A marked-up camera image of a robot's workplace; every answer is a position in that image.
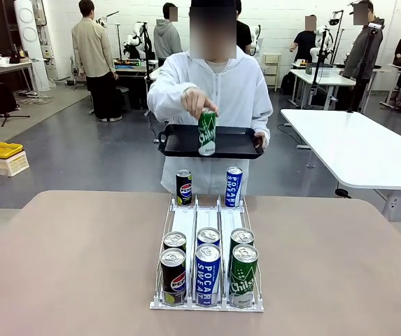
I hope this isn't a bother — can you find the person's right hand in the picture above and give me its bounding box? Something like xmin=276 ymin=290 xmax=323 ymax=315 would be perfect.
xmin=181 ymin=87 xmax=219 ymax=118

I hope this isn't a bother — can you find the white humanoid robot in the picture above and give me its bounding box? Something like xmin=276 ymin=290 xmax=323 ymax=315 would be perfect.
xmin=310 ymin=24 xmax=334 ymax=66
xmin=248 ymin=24 xmax=262 ymax=57
xmin=122 ymin=21 xmax=152 ymax=60

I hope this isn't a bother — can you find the person's left forearm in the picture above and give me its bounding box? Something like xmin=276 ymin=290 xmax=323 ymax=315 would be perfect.
xmin=251 ymin=104 xmax=274 ymax=136

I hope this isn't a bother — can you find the white desk with bin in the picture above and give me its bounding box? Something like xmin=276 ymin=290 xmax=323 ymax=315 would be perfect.
xmin=288 ymin=66 xmax=358 ymax=110

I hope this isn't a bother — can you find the person in white hoodie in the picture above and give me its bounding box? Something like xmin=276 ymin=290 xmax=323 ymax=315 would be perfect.
xmin=146 ymin=0 xmax=274 ymax=195

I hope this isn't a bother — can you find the person in black T-shirt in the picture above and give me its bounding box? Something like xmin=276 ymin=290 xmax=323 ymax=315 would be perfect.
xmin=235 ymin=0 xmax=253 ymax=55

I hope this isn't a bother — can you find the person in grey coat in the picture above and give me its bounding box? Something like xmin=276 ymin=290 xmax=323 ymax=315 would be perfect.
xmin=342 ymin=0 xmax=385 ymax=113

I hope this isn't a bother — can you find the white sloped can rack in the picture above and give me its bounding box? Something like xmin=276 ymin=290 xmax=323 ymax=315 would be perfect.
xmin=149 ymin=193 xmax=265 ymax=313

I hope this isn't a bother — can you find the black plastic serving tray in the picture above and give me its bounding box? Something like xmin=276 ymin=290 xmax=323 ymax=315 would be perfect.
xmin=157 ymin=123 xmax=266 ymax=160

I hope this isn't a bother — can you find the person's right forearm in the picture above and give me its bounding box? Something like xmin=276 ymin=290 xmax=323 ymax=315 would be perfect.
xmin=146 ymin=79 xmax=191 ymax=113

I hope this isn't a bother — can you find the white plastic crate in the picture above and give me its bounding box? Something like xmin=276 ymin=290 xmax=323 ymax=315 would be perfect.
xmin=0 ymin=150 xmax=31 ymax=178

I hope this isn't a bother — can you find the green Chilsung cider can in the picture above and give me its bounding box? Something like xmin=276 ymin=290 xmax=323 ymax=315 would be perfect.
xmin=230 ymin=227 xmax=255 ymax=248
xmin=197 ymin=108 xmax=218 ymax=157
xmin=228 ymin=244 xmax=259 ymax=309

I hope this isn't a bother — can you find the person in grey hoodie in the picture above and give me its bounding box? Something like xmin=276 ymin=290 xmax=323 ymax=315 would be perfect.
xmin=153 ymin=2 xmax=183 ymax=69

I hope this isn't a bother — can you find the black Pepsi can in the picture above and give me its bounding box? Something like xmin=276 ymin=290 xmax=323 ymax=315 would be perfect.
xmin=162 ymin=231 xmax=188 ymax=255
xmin=160 ymin=247 xmax=188 ymax=307
xmin=175 ymin=169 xmax=193 ymax=207

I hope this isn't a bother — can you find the black tripod with bag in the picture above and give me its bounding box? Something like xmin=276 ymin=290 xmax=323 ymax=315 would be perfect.
xmin=0 ymin=82 xmax=31 ymax=127

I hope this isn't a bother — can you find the large white table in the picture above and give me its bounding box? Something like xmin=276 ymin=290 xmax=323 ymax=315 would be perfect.
xmin=279 ymin=108 xmax=401 ymax=222

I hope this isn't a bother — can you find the white drawer cart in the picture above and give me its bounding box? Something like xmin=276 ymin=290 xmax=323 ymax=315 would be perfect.
xmin=262 ymin=53 xmax=282 ymax=92

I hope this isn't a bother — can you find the person's left hand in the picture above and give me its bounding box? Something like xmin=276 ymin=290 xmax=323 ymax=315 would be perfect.
xmin=252 ymin=130 xmax=271 ymax=150

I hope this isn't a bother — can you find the tall white air conditioner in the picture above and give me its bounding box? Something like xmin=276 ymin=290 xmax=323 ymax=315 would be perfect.
xmin=13 ymin=0 xmax=52 ymax=92

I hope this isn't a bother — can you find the blue Pocari Sweat can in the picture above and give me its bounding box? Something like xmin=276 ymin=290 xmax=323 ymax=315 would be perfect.
xmin=196 ymin=227 xmax=221 ymax=248
xmin=225 ymin=167 xmax=244 ymax=207
xmin=195 ymin=243 xmax=222 ymax=308

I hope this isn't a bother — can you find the man in beige jacket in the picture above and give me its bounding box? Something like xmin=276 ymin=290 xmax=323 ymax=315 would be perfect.
xmin=71 ymin=0 xmax=124 ymax=123

